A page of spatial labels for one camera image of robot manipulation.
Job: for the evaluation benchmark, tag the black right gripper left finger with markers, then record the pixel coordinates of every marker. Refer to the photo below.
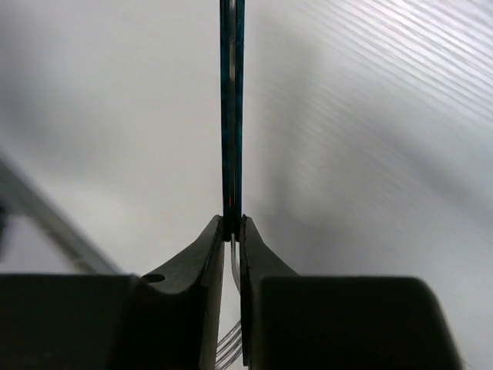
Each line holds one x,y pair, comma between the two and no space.
167,319

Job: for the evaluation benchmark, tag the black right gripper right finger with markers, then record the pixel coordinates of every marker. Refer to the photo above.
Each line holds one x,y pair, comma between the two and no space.
291,321

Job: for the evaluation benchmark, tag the green handle silver fork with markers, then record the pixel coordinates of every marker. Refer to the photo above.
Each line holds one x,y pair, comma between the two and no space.
232,22

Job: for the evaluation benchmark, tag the aluminium table frame rail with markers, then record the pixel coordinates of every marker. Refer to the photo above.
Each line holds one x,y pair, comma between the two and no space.
19,196

